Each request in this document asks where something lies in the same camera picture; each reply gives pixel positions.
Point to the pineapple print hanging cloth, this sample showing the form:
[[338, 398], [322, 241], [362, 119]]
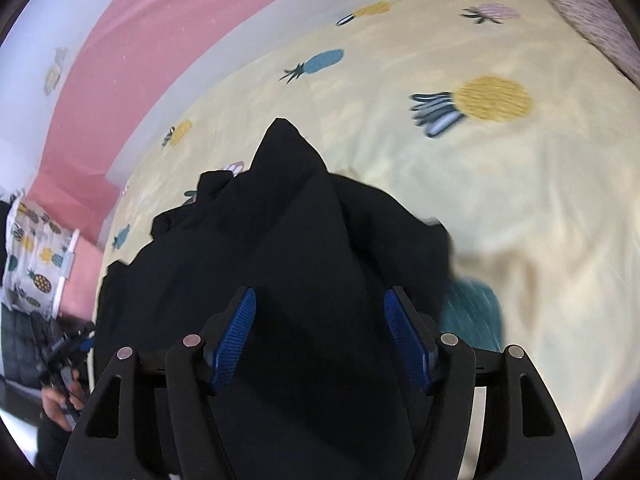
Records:
[[39, 256]]

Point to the yellow pineapple print bedsheet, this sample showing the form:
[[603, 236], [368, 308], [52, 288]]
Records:
[[493, 117]]

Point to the person's left hand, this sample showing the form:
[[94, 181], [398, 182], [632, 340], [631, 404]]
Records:
[[55, 403]]

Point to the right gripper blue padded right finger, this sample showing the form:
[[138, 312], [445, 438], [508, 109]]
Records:
[[414, 340]]

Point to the floral pillow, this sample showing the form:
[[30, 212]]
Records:
[[599, 23]]

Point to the large black coat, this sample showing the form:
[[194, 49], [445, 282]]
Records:
[[319, 392]]

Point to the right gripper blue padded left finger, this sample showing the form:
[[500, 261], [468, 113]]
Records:
[[225, 335]]

